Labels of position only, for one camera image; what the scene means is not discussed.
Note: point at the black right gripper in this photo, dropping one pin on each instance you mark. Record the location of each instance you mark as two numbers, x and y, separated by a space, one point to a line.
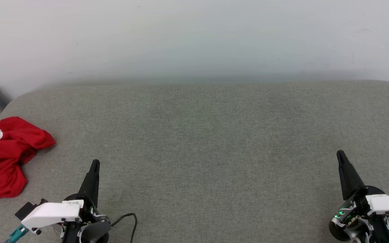
353 219

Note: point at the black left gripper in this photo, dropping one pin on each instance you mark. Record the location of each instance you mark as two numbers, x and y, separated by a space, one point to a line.
91 229

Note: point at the red and white jersey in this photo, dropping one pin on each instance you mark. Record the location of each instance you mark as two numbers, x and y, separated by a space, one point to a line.
2 158

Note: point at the grey fabric sofa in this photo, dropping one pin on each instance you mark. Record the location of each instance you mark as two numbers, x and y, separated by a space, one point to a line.
198 152

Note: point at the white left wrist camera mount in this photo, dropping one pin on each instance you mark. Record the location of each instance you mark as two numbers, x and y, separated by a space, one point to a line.
51 213

